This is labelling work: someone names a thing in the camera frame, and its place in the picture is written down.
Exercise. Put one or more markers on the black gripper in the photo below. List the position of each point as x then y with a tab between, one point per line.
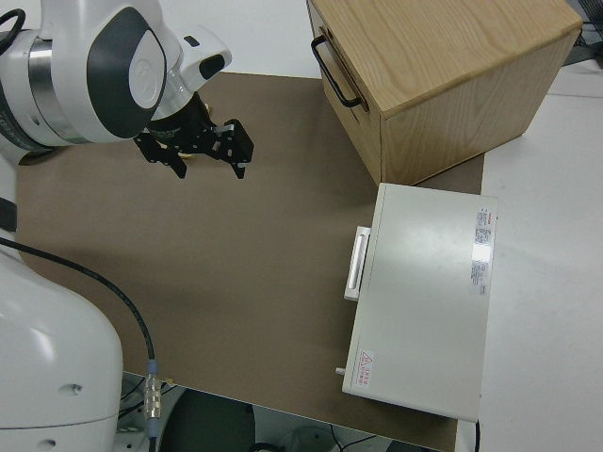
181	127

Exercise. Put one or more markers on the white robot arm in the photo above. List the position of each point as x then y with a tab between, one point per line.
113	70

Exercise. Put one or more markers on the brown table mat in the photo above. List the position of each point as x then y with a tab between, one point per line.
235	263

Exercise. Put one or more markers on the wooden drawer cabinet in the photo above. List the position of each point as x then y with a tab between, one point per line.
447	70

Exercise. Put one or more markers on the white box appliance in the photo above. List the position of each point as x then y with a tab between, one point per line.
424	301

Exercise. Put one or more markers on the red warning sticker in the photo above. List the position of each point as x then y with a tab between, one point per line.
364	365

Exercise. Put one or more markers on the white printed label strip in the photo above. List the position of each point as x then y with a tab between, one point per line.
481	252

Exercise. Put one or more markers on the dark background equipment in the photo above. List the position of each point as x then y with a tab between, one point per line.
586	40

